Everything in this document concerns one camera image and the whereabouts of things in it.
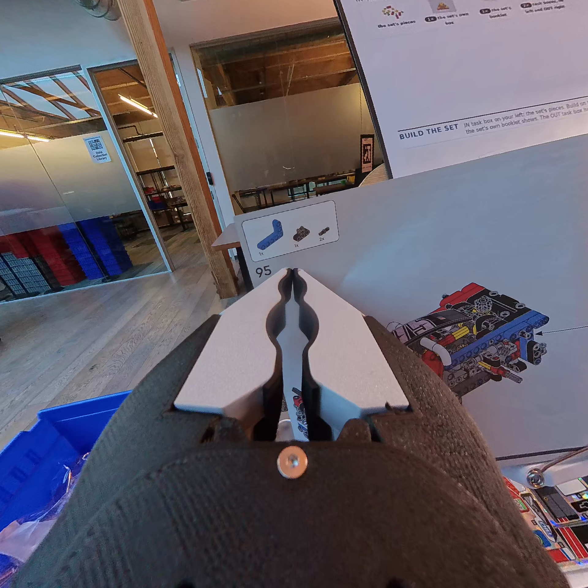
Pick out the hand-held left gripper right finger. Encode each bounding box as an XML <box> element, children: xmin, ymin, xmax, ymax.
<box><xmin>293</xmin><ymin>268</ymin><xmax>410</xmax><ymax>442</ymax></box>

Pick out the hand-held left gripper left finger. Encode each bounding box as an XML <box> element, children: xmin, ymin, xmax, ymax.
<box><xmin>174</xmin><ymin>268</ymin><xmax>295</xmax><ymax>442</ymax></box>

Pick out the lego instruction booklet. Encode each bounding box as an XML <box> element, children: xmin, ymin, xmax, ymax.
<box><xmin>233</xmin><ymin>134</ymin><xmax>588</xmax><ymax>460</ymax></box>

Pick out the wooden table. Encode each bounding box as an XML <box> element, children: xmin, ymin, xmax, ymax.
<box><xmin>211</xmin><ymin>224</ymin><xmax>254</xmax><ymax>292</ymax></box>

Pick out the stack of blue bins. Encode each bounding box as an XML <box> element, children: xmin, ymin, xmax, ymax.
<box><xmin>57</xmin><ymin>217</ymin><xmax>134</xmax><ymax>282</ymax></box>

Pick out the metal storage shelf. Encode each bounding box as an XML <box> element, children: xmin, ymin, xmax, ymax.
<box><xmin>136</xmin><ymin>165</ymin><xmax>191</xmax><ymax>232</ymax></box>

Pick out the blue plastic bin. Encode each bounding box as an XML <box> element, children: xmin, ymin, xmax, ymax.
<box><xmin>0</xmin><ymin>390</ymin><xmax>134</xmax><ymax>536</ymax></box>

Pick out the stack of red bins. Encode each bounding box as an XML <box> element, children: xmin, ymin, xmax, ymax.
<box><xmin>0</xmin><ymin>229</ymin><xmax>85</xmax><ymax>288</ymax></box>

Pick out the stack of grey bins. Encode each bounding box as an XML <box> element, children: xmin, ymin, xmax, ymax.
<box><xmin>0</xmin><ymin>252</ymin><xmax>52</xmax><ymax>300</ymax></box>

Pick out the holographic sticker sheet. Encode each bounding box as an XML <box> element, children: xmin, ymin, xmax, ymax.
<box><xmin>503</xmin><ymin>475</ymin><xmax>588</xmax><ymax>566</ymax></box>

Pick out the clear plastic bag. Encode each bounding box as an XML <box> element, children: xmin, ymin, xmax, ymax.
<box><xmin>0</xmin><ymin>452</ymin><xmax>92</xmax><ymax>588</ymax></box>

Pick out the instruction display screen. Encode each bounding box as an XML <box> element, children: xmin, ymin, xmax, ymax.
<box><xmin>333</xmin><ymin>0</ymin><xmax>588</xmax><ymax>180</ymax></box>

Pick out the wooden post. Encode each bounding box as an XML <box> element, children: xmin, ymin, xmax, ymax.
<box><xmin>117</xmin><ymin>0</ymin><xmax>239</xmax><ymax>299</ymax></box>

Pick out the paper wall sign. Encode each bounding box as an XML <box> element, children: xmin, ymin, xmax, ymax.
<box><xmin>83</xmin><ymin>135</ymin><xmax>112</xmax><ymax>164</ymax></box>

